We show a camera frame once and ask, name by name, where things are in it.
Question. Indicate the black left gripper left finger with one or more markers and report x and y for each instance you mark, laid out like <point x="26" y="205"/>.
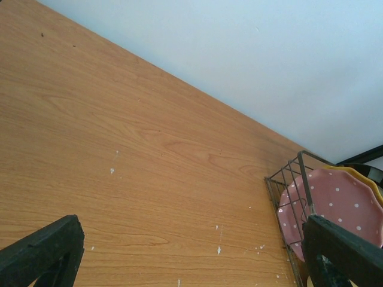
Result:
<point x="51" y="256"/>

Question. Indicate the pink white dotted plate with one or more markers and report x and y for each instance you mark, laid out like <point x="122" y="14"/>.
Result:
<point x="344" y="200"/>

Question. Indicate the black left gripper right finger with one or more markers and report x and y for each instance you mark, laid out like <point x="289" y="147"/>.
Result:
<point x="336" y="257"/>

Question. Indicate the dark wire dish rack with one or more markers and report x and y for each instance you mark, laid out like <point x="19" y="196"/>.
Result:
<point x="288" y="186"/>

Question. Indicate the black aluminium frame rail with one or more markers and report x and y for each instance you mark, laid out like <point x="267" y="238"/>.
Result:
<point x="364" y="157"/>

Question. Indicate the orange white dotted plate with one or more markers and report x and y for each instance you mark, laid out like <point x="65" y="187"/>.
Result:
<point x="361" y="178"/>

